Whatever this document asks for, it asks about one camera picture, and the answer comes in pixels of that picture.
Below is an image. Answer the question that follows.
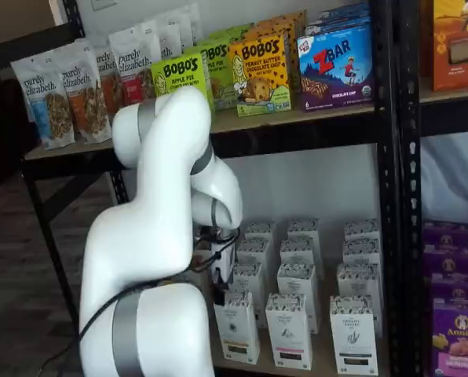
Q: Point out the brown middle shelf board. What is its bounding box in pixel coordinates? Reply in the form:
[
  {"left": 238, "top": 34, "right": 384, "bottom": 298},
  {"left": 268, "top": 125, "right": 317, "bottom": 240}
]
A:
[{"left": 24, "top": 102, "right": 376, "bottom": 161}]

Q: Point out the yellow Bobo's peanut butter box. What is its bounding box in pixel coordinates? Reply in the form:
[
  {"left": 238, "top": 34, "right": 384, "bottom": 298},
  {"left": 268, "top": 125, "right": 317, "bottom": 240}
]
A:
[
  {"left": 255, "top": 19, "right": 300, "bottom": 99},
  {"left": 272, "top": 9, "right": 309, "bottom": 93},
  {"left": 228, "top": 33, "right": 293, "bottom": 118}
]

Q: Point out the white plastic sheet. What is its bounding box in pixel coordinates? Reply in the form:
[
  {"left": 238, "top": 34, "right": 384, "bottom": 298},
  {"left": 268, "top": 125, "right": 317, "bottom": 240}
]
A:
[{"left": 420, "top": 131, "right": 468, "bottom": 227}]

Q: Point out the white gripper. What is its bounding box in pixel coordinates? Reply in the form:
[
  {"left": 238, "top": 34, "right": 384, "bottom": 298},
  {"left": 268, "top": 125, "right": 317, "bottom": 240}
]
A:
[{"left": 210, "top": 239, "right": 236, "bottom": 307}]

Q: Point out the white purely elizabeth bag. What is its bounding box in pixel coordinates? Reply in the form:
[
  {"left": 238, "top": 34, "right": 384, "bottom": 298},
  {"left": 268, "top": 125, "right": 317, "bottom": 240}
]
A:
[
  {"left": 177, "top": 2, "right": 202, "bottom": 46},
  {"left": 139, "top": 19, "right": 163, "bottom": 44},
  {"left": 157, "top": 14, "right": 183, "bottom": 60}
]

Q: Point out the black metal shelving rack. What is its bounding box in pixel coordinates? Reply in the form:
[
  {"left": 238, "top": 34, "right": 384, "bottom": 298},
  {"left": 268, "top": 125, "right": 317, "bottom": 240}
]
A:
[
  {"left": 0, "top": 0, "right": 400, "bottom": 377},
  {"left": 394, "top": 0, "right": 468, "bottom": 377}
]

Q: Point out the purple Annie's box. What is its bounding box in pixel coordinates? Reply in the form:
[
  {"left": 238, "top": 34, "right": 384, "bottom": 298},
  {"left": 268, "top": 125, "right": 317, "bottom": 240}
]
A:
[
  {"left": 430, "top": 270, "right": 468, "bottom": 306},
  {"left": 422, "top": 247, "right": 468, "bottom": 276},
  {"left": 422, "top": 219, "right": 468, "bottom": 252},
  {"left": 432, "top": 298, "right": 468, "bottom": 377}
]

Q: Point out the white box yellow strip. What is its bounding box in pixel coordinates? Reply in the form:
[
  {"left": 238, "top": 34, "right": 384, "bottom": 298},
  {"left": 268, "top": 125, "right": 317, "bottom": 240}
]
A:
[{"left": 213, "top": 292, "right": 261, "bottom": 365}]

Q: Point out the purely elizabeth bag red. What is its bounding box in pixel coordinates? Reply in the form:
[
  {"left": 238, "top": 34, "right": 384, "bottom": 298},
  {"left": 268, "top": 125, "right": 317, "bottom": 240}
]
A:
[{"left": 108, "top": 25, "right": 157, "bottom": 106}]

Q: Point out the green Bobo's apple pie box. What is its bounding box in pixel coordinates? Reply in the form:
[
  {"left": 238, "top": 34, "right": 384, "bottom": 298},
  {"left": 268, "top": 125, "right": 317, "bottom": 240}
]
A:
[
  {"left": 208, "top": 23, "right": 254, "bottom": 45},
  {"left": 194, "top": 37, "right": 239, "bottom": 112},
  {"left": 150, "top": 50, "right": 216, "bottom": 114}
]

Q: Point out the white box dark strip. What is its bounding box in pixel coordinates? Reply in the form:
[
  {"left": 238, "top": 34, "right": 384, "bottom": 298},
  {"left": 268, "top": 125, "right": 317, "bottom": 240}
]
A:
[{"left": 329, "top": 295, "right": 379, "bottom": 377}]

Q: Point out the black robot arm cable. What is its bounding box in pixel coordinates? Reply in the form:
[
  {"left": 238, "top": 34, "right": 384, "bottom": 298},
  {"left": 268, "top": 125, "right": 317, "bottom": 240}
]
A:
[{"left": 78, "top": 227, "right": 242, "bottom": 342}]

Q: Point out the dark wrist camera mount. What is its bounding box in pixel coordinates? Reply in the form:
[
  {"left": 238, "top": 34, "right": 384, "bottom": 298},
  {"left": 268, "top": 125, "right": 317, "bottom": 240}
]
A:
[{"left": 193, "top": 226, "right": 219, "bottom": 274}]

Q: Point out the white organic pantry box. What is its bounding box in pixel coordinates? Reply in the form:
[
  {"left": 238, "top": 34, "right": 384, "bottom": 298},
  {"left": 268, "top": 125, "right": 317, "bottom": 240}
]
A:
[
  {"left": 343, "top": 218, "right": 379, "bottom": 243},
  {"left": 276, "top": 262, "right": 318, "bottom": 335},
  {"left": 342, "top": 237, "right": 381, "bottom": 270},
  {"left": 336, "top": 262, "right": 380, "bottom": 339},
  {"left": 230, "top": 262, "right": 265, "bottom": 329},
  {"left": 287, "top": 218, "right": 320, "bottom": 243},
  {"left": 244, "top": 220, "right": 277, "bottom": 244},
  {"left": 236, "top": 237, "right": 273, "bottom": 272},
  {"left": 280, "top": 238, "right": 322, "bottom": 272}
]

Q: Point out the white box pink strip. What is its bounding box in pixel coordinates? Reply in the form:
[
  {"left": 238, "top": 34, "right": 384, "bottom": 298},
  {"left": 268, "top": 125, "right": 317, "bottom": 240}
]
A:
[{"left": 265, "top": 292, "right": 314, "bottom": 369}]

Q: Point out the orange snack box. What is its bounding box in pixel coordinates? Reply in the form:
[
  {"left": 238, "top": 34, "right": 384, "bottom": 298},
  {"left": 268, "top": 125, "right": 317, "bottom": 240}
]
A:
[{"left": 432, "top": 0, "right": 468, "bottom": 92}]

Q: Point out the purely elizabeth bag orange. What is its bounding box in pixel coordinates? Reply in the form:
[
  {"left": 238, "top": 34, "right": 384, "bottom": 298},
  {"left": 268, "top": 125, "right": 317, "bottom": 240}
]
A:
[
  {"left": 93, "top": 46, "right": 119, "bottom": 115},
  {"left": 60, "top": 42, "right": 113, "bottom": 143}
]

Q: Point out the blue Zbar box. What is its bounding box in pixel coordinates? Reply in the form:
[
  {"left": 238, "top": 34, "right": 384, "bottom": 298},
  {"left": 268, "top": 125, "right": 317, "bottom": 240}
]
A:
[
  {"left": 304, "top": 15, "right": 372, "bottom": 39},
  {"left": 296, "top": 25, "right": 375, "bottom": 112},
  {"left": 316, "top": 2, "right": 371, "bottom": 21}
]

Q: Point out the purely elizabeth bag blue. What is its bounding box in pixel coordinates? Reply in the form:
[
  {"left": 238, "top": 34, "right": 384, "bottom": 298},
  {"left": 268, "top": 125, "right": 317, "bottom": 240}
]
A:
[{"left": 9, "top": 50, "right": 77, "bottom": 151}]

